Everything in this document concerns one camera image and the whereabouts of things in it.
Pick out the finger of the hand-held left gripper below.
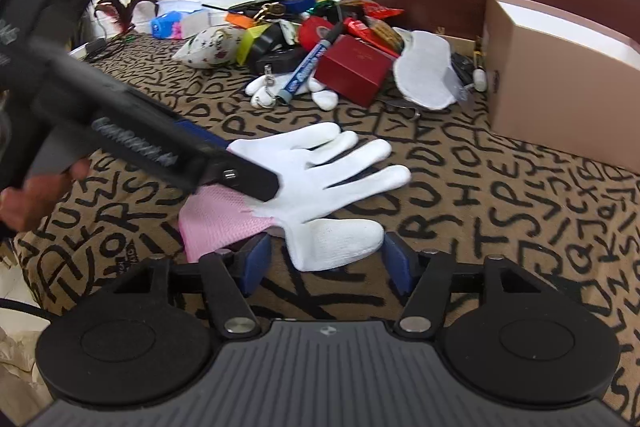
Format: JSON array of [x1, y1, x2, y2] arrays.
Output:
[[190, 142, 279, 204], [167, 117, 232, 152]]

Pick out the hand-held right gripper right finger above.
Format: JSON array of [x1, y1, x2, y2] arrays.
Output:
[[382, 232, 543, 337]]

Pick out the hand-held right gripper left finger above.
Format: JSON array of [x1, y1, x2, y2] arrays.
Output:
[[112, 234, 273, 339]]

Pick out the white glove with pink cuff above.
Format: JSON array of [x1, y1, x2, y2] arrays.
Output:
[[179, 123, 412, 272]]

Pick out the small white glove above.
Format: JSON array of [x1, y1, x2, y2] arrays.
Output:
[[245, 74, 340, 112]]

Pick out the red box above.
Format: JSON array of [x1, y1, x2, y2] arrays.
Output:
[[315, 35, 396, 108]]

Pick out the brown cardboard box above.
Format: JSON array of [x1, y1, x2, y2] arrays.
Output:
[[485, 0, 640, 175]]

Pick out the person's left hand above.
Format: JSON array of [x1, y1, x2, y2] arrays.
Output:
[[0, 157, 92, 235]]

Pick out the white patterned pouch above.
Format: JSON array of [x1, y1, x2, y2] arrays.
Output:
[[172, 24, 251, 68]]

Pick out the dark red feathers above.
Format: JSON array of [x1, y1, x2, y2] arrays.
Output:
[[94, 0, 161, 38]]

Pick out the yellow-green box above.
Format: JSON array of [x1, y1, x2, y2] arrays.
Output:
[[235, 23, 271, 65]]

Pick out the blue tissue pack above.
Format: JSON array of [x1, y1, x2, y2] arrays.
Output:
[[151, 11, 208, 40]]

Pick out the black case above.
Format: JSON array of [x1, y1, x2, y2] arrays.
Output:
[[248, 24, 306, 75]]

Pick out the letter print blanket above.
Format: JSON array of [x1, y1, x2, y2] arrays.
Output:
[[12, 32, 640, 418]]

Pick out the orange packet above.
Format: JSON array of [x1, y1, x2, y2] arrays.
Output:
[[225, 11, 257, 30]]

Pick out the blue marker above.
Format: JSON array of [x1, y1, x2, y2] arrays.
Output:
[[277, 23, 346, 104]]

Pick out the thin black rod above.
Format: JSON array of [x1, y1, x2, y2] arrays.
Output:
[[202, 0, 311, 14]]

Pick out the red tape roll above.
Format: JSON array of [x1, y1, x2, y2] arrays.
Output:
[[298, 16, 336, 50]]

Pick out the red snack packet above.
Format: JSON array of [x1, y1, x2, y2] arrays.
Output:
[[342, 18, 403, 56], [350, 0, 405, 20]]

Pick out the white insole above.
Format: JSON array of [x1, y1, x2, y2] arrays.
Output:
[[392, 28, 458, 110]]

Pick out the beige crumpled paper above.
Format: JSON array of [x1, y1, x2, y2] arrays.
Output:
[[0, 247, 56, 413]]

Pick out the black cable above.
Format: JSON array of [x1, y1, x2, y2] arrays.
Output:
[[82, 34, 135, 59]]

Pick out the metal keychain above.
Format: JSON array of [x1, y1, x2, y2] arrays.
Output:
[[263, 63, 281, 108]]

